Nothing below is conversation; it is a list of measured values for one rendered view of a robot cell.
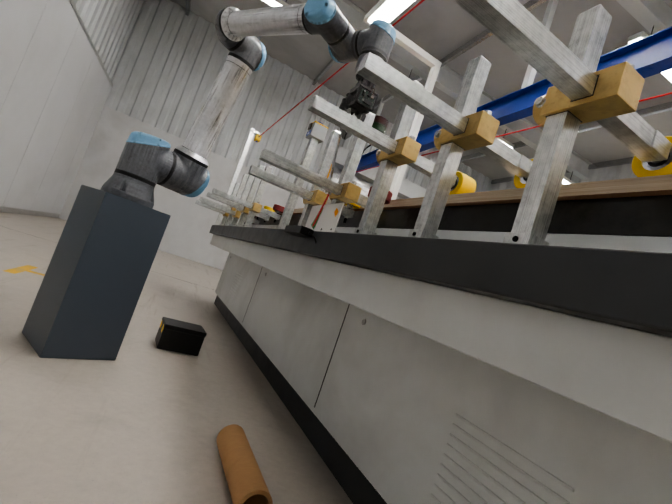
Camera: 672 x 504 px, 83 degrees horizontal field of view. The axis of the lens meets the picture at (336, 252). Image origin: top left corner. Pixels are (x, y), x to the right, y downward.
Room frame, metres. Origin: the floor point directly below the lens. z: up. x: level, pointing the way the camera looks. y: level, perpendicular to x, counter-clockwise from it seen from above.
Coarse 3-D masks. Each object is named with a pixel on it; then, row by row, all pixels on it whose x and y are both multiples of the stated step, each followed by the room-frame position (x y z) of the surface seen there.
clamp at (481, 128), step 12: (468, 120) 0.74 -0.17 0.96; (480, 120) 0.71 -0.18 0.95; (492, 120) 0.72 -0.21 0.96; (444, 132) 0.80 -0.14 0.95; (468, 132) 0.73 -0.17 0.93; (480, 132) 0.71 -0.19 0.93; (492, 132) 0.73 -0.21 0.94; (456, 144) 0.78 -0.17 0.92; (468, 144) 0.76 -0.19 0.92; (480, 144) 0.75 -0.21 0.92
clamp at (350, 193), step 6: (348, 186) 1.16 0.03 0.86; (354, 186) 1.17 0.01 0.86; (342, 192) 1.18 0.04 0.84; (348, 192) 1.17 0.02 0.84; (354, 192) 1.17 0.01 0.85; (360, 192) 1.18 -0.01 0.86; (330, 198) 1.26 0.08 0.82; (336, 198) 1.22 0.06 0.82; (342, 198) 1.19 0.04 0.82; (348, 198) 1.17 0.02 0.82; (354, 198) 1.18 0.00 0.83
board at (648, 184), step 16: (656, 176) 0.60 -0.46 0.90; (480, 192) 0.95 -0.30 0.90; (496, 192) 0.90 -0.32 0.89; (512, 192) 0.86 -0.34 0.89; (560, 192) 0.75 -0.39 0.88; (576, 192) 0.72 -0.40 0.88; (592, 192) 0.69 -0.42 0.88; (608, 192) 0.67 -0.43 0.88; (624, 192) 0.64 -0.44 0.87; (640, 192) 0.62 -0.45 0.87; (656, 192) 0.60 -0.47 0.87; (384, 208) 1.36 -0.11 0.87; (400, 208) 1.28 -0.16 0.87
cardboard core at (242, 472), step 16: (224, 432) 1.11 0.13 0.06; (240, 432) 1.11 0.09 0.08; (224, 448) 1.05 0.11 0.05; (240, 448) 1.03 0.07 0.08; (224, 464) 1.01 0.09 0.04; (240, 464) 0.96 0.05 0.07; (256, 464) 0.98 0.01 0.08; (240, 480) 0.91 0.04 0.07; (256, 480) 0.91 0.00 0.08; (240, 496) 0.87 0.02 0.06; (256, 496) 0.95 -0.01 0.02
